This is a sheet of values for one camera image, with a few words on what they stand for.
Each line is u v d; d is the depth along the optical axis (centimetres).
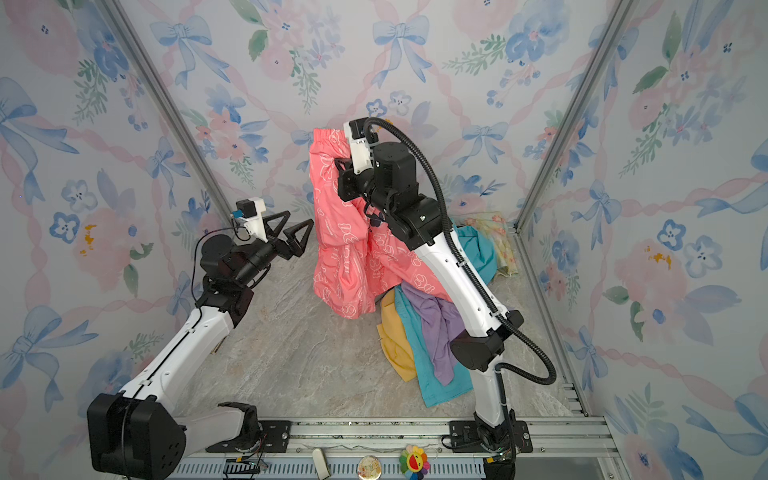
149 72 78
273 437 74
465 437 73
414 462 70
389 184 47
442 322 89
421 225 47
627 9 68
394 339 84
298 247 64
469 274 46
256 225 62
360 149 53
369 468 70
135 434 38
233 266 57
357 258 77
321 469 68
